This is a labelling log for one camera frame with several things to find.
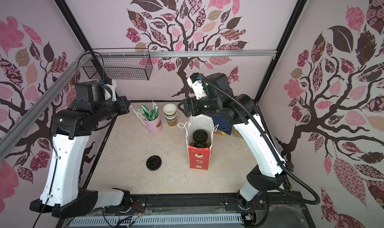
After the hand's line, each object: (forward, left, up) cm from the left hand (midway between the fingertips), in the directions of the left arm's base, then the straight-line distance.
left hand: (129, 105), depth 62 cm
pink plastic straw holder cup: (+12, -2, -34) cm, 36 cm away
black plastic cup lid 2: (-3, -31, -28) cm, 42 cm away
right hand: (-1, -25, +4) cm, 25 cm away
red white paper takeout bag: (-14, -30, -24) cm, 41 cm away
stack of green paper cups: (+17, -13, -27) cm, 34 cm away
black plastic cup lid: (+2, -31, -28) cm, 42 cm away
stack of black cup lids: (-10, -4, -38) cm, 40 cm away
